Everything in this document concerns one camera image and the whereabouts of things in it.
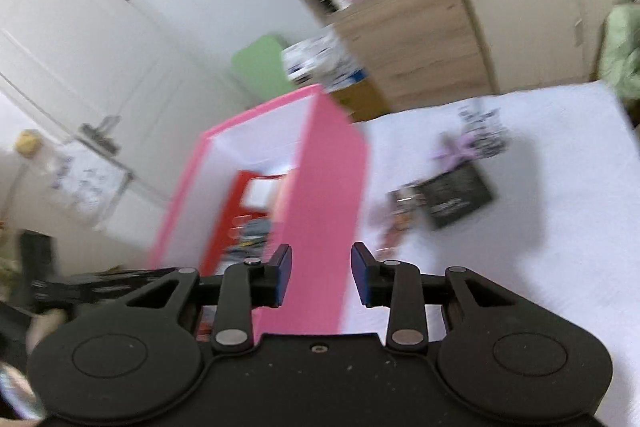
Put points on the green folding board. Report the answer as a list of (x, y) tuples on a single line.
[(260, 67)]

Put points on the black gift box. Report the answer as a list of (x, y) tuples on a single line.
[(457, 194)]

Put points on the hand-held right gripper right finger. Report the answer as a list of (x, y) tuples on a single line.
[(358, 276)]

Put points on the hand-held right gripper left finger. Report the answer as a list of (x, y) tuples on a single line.
[(285, 276)]

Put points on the white tissue pack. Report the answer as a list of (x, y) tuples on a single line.
[(320, 57)]

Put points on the brown cardboard box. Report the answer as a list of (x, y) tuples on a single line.
[(362, 99)]

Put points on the small brown packet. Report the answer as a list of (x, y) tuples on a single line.
[(404, 207)]

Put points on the green garment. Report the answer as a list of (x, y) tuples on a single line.
[(622, 52)]

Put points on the mattress with patterned sheet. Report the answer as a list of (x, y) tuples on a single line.
[(525, 282)]

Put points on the pink cardboard box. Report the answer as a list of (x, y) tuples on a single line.
[(320, 207)]

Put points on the yellow round object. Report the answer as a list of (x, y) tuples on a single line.
[(28, 143)]

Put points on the white door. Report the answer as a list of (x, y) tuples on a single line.
[(90, 57)]

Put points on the wooden shelf unit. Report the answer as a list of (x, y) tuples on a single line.
[(400, 32)]

